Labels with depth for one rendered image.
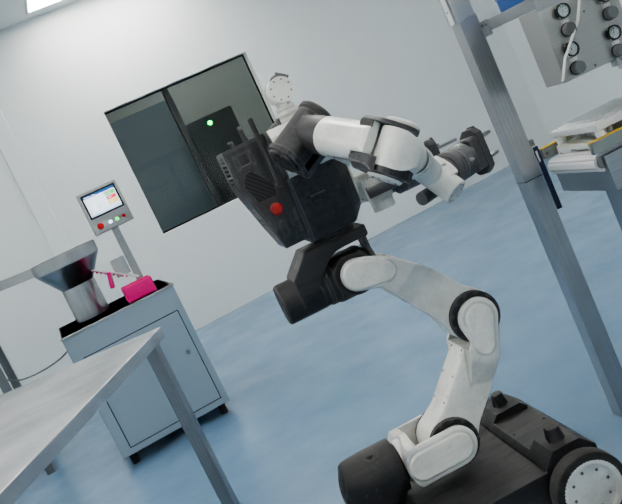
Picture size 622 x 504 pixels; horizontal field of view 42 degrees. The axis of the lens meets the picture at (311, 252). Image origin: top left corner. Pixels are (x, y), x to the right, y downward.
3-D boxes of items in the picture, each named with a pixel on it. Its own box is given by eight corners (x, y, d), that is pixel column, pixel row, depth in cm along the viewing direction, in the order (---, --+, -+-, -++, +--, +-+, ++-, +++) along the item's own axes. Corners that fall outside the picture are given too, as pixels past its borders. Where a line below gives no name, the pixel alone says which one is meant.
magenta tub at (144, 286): (129, 304, 418) (122, 289, 416) (127, 302, 429) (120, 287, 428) (157, 290, 422) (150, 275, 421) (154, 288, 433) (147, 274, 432)
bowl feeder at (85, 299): (63, 334, 420) (29, 269, 414) (62, 327, 454) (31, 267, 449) (149, 291, 433) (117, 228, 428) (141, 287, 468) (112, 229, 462)
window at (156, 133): (161, 236, 701) (100, 113, 684) (161, 236, 702) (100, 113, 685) (298, 170, 739) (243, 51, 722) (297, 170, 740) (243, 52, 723)
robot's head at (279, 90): (278, 115, 204) (263, 82, 203) (273, 118, 214) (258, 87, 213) (302, 104, 205) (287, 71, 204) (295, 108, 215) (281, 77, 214)
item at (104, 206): (127, 297, 451) (76, 195, 442) (125, 296, 461) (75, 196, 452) (164, 279, 458) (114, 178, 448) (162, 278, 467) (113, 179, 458)
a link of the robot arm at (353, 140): (391, 110, 162) (323, 102, 179) (371, 172, 162) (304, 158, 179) (428, 129, 169) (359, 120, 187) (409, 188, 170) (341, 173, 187)
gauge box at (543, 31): (566, 82, 205) (536, 8, 202) (546, 88, 215) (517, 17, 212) (638, 48, 208) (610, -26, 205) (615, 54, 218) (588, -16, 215)
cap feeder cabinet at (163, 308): (128, 470, 416) (59, 340, 404) (118, 444, 470) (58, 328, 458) (236, 409, 433) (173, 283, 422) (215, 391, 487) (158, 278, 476)
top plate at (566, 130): (622, 103, 240) (619, 97, 240) (674, 94, 216) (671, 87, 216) (552, 138, 237) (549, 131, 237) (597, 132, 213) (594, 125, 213)
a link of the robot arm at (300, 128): (299, 148, 178) (264, 141, 188) (322, 173, 183) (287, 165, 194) (328, 107, 180) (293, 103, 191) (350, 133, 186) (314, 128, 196)
